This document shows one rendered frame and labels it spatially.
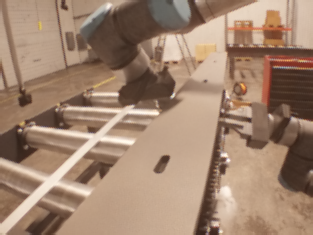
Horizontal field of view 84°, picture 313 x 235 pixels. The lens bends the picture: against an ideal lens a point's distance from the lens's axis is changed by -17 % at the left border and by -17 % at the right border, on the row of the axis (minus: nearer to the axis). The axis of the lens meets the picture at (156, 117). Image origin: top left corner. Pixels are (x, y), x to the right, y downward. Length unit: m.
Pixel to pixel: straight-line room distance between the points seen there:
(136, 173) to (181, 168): 0.04
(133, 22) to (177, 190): 0.30
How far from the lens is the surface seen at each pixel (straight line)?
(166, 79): 0.50
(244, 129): 0.58
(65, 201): 0.61
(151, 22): 0.37
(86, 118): 1.20
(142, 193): 0.17
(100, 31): 0.42
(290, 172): 0.70
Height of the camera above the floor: 1.28
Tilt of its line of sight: 23 degrees down
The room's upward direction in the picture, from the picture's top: 5 degrees counter-clockwise
